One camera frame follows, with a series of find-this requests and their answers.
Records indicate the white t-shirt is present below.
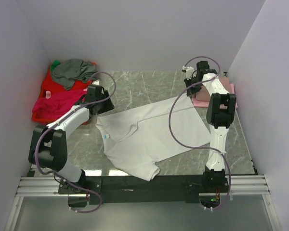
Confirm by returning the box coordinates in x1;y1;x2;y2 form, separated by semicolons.
96;96;210;181

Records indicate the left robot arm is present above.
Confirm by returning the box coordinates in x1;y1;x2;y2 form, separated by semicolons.
28;84;114;188

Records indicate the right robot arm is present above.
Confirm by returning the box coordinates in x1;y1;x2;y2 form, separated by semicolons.
182;61;236;191

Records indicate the folded tan t-shirt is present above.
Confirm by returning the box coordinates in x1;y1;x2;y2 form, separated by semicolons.
193;77;232;102

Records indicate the folded pink t-shirt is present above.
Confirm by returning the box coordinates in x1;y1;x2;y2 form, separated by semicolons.
192;83;235;108

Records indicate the red plastic bin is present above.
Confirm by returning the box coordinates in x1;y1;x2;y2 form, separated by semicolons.
32;60;91;124

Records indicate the grey t-shirt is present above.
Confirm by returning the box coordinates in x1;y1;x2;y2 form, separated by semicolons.
51;59;97;90

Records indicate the magenta t-shirt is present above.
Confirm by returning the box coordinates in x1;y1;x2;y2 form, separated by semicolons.
32;89;87;120

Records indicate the red t-shirt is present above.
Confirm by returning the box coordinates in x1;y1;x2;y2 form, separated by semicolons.
39;68;90;98

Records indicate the green t-shirt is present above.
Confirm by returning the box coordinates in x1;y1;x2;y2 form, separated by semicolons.
50;60;61;72

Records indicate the black base beam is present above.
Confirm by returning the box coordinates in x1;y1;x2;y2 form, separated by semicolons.
57;175;232;207

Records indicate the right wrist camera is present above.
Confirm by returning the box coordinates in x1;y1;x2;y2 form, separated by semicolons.
182;66;195;80

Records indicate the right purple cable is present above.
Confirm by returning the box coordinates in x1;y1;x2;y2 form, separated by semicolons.
168;56;232;211

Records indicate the aluminium rail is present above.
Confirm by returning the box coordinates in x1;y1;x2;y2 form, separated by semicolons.
15;175;63;197

